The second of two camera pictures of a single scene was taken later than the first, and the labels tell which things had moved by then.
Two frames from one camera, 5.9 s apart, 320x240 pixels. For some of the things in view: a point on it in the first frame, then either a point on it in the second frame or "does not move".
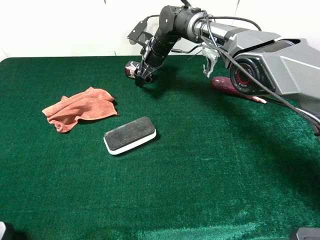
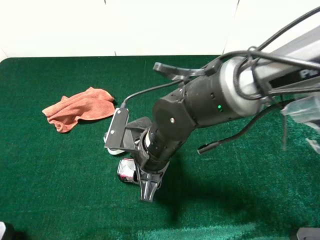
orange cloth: (92, 103) does not move
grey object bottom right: (308, 233) does not move
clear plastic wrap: (213, 55) → (303, 110)
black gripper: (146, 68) → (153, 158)
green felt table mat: (221, 166) does not move
